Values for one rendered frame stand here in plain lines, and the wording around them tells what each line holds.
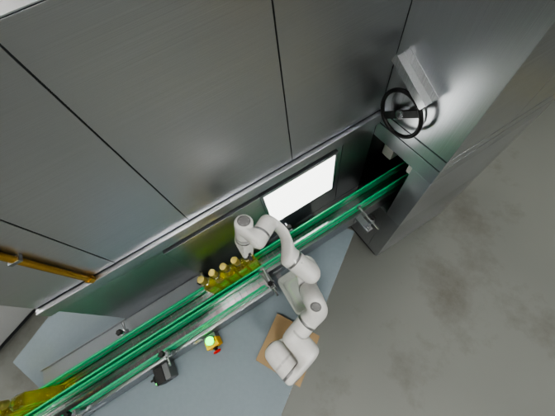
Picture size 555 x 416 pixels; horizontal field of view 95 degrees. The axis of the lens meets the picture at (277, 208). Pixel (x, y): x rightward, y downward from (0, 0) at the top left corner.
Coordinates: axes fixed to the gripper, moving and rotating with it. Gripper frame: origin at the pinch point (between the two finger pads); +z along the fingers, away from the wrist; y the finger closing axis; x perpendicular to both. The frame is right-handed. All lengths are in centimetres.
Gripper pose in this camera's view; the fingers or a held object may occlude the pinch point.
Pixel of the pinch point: (244, 252)
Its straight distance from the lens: 122.9
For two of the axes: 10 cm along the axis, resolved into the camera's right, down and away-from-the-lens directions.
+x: 8.5, -3.8, 3.6
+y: 5.2, 7.3, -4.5
